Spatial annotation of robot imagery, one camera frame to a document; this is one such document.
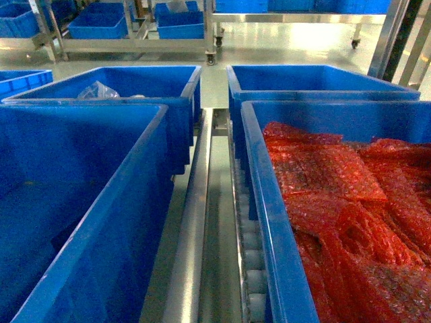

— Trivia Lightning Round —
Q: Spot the red bubble wrap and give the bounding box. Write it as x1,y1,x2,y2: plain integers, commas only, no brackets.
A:
263,122,430,322

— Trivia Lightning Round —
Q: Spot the rear left blue bin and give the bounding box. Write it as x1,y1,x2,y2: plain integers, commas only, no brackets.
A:
2,65,202,175

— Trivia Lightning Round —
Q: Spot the clear plastic bag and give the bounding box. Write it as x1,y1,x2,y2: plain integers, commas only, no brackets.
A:
77,81,120,100

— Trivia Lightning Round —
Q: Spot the empty blue bin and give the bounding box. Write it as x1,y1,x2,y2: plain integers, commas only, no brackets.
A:
1,104,173,322

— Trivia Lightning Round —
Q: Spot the blue bin with red wrap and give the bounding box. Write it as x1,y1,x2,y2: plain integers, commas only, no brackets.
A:
240,100,430,322

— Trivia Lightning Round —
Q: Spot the stainless steel flow rack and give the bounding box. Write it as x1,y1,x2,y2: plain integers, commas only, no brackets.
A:
140,86,266,322

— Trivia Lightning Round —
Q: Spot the rear right blue bin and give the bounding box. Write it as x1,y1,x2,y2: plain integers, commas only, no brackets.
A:
226,65,420,159

